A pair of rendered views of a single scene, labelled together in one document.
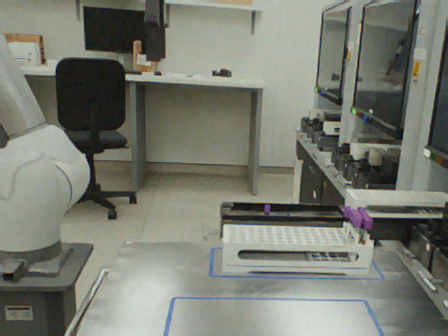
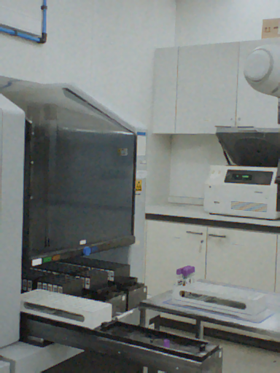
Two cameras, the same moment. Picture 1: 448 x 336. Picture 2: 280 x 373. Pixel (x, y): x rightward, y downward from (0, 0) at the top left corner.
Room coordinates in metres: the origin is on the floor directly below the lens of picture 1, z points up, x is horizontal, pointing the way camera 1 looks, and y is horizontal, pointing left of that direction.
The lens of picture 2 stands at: (2.53, 0.95, 1.32)
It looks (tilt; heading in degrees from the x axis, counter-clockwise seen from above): 3 degrees down; 221
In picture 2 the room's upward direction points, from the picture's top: 2 degrees clockwise
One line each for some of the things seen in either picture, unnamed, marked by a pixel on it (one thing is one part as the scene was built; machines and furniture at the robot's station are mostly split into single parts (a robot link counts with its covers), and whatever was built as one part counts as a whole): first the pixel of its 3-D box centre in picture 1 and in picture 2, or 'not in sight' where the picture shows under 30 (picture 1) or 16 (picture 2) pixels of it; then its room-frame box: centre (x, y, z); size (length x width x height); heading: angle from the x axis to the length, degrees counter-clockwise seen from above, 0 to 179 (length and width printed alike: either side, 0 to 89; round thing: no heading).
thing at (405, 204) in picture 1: (400, 206); (63, 309); (1.44, -0.30, 0.83); 0.30 x 0.10 x 0.06; 100
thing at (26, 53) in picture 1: (23, 53); not in sight; (4.24, 2.16, 0.99); 0.29 x 0.20 x 0.17; 18
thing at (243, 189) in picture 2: not in sight; (254, 171); (-1.06, -1.05, 1.22); 0.62 x 0.56 x 0.64; 8
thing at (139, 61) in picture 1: (145, 56); not in sight; (4.56, 1.31, 1.02); 0.22 x 0.17 x 0.24; 10
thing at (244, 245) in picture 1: (296, 249); (217, 298); (1.02, -0.01, 0.85); 0.30 x 0.10 x 0.06; 98
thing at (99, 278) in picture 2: not in sight; (96, 281); (1.16, -0.44, 0.85); 0.12 x 0.02 x 0.06; 9
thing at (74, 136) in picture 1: (91, 134); not in sight; (3.63, 1.43, 0.52); 0.64 x 0.60 x 1.05; 30
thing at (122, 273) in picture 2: not in sight; (119, 274); (1.01, -0.47, 0.85); 0.12 x 0.02 x 0.06; 9
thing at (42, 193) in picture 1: (23, 194); not in sight; (1.19, 0.64, 0.87); 0.18 x 0.16 x 0.22; 4
